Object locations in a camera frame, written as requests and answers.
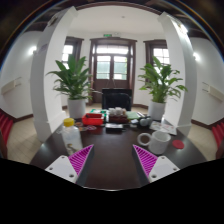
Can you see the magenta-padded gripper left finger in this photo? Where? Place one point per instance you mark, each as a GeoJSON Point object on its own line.
{"type": "Point", "coordinates": [63, 166]}

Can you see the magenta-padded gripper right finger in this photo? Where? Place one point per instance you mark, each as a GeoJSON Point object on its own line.
{"type": "Point", "coordinates": [161, 166]}

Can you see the clear bottle with yellow cap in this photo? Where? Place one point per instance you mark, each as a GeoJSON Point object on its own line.
{"type": "Point", "coordinates": [71, 136]}

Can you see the white speckled mug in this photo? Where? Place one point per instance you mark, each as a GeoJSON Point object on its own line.
{"type": "Point", "coordinates": [160, 142]}

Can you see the flat round red coaster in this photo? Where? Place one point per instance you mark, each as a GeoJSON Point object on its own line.
{"type": "Point", "coordinates": [178, 144]}

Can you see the printed paper leaflet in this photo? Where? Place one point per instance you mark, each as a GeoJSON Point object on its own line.
{"type": "Point", "coordinates": [163, 127]}

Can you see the colourful printed cards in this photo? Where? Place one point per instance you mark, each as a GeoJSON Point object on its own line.
{"type": "Point", "coordinates": [85, 127]}

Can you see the grey round speaker pair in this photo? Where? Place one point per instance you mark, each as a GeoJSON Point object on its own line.
{"type": "Point", "coordinates": [145, 121]}

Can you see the red box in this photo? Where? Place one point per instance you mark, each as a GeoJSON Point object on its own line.
{"type": "Point", "coordinates": [92, 119]}

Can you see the green notebook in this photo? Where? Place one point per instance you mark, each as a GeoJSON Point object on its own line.
{"type": "Point", "coordinates": [132, 115]}

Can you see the flat black device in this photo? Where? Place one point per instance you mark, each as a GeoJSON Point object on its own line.
{"type": "Point", "coordinates": [114, 127]}

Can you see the green and white box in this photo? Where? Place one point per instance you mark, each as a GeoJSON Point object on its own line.
{"type": "Point", "coordinates": [99, 111]}

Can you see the red carpeted stairs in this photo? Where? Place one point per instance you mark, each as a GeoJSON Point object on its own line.
{"type": "Point", "coordinates": [5, 125]}
{"type": "Point", "coordinates": [218, 133]}

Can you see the dark tea tray with cups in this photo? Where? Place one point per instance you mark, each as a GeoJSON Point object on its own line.
{"type": "Point", "coordinates": [118, 116]}

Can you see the black chair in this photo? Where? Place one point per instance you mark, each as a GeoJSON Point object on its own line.
{"type": "Point", "coordinates": [116, 98]}

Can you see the leafy plant in white pot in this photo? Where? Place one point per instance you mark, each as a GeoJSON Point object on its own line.
{"type": "Point", "coordinates": [160, 83]}
{"type": "Point", "coordinates": [75, 80]}

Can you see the wooden glazed double door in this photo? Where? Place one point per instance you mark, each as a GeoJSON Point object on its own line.
{"type": "Point", "coordinates": [112, 66]}

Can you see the wooden framed window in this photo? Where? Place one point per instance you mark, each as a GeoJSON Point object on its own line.
{"type": "Point", "coordinates": [161, 53]}
{"type": "Point", "coordinates": [68, 50]}

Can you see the green exit sign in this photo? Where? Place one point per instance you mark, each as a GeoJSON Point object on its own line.
{"type": "Point", "coordinates": [107, 34]}

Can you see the white wall radiator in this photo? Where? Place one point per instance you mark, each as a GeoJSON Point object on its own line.
{"type": "Point", "coordinates": [11, 85]}
{"type": "Point", "coordinates": [215, 92]}

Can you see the round wall lamp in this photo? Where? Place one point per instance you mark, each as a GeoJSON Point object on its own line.
{"type": "Point", "coordinates": [32, 50]}
{"type": "Point", "coordinates": [196, 56]}

